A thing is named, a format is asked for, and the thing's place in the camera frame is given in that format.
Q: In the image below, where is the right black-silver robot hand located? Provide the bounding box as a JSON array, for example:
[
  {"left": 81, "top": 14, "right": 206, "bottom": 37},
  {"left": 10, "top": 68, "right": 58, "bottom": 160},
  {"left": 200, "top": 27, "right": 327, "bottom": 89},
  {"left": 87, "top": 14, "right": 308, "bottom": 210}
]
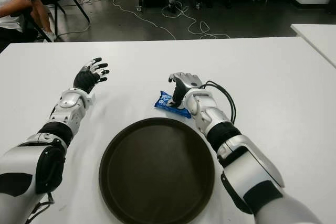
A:
[{"left": 167, "top": 71, "right": 203, "bottom": 109}]

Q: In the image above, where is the left black-white robot hand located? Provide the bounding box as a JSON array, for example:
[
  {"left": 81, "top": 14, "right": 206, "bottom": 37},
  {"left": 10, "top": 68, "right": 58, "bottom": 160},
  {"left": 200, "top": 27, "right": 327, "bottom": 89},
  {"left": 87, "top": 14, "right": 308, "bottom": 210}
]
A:
[{"left": 72, "top": 56, "right": 110, "bottom": 94}]

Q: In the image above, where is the blue Oreo cookie packet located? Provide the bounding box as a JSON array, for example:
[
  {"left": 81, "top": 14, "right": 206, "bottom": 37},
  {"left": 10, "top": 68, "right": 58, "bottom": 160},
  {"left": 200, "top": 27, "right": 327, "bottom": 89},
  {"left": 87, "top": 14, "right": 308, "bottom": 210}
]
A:
[{"left": 153, "top": 90, "right": 192, "bottom": 119}]

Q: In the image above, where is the round dark brown tray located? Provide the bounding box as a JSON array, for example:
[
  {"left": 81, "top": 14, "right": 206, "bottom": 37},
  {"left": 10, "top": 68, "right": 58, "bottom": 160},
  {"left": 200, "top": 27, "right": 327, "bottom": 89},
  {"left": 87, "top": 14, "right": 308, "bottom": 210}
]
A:
[{"left": 99, "top": 118, "right": 216, "bottom": 224}]

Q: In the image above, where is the white side table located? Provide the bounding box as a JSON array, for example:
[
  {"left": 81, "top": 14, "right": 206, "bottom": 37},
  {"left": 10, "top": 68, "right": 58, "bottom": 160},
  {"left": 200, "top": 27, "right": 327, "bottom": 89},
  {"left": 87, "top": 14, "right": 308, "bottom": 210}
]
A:
[{"left": 290, "top": 24, "right": 336, "bottom": 69}]

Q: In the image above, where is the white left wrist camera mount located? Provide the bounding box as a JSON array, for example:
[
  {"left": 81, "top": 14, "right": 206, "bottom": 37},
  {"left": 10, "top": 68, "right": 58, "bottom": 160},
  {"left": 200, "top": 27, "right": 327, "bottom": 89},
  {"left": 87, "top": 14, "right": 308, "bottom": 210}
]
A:
[{"left": 83, "top": 93, "right": 96, "bottom": 105}]

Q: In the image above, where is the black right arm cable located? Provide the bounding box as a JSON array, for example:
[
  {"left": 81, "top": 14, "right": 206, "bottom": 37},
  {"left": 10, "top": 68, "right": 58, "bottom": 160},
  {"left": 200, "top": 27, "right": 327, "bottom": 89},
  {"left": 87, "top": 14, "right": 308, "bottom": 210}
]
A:
[{"left": 201, "top": 80, "right": 237, "bottom": 125}]

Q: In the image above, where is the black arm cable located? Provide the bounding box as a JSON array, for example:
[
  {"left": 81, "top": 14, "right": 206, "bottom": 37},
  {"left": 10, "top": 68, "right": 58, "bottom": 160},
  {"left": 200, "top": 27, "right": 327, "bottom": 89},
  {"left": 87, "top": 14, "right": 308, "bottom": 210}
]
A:
[
  {"left": 201, "top": 80, "right": 237, "bottom": 125},
  {"left": 26, "top": 191, "right": 57, "bottom": 224}
]

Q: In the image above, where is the long white floor cable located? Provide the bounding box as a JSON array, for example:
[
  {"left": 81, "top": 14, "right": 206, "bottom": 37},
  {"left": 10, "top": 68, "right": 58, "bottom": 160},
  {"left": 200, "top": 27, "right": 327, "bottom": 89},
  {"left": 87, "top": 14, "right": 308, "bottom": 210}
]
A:
[{"left": 112, "top": 0, "right": 232, "bottom": 40}]

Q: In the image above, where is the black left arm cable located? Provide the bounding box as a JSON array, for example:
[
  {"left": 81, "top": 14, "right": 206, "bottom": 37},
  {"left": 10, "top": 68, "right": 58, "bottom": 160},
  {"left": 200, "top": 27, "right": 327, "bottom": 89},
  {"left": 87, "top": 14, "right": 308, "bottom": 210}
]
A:
[{"left": 26, "top": 191, "right": 57, "bottom": 224}]

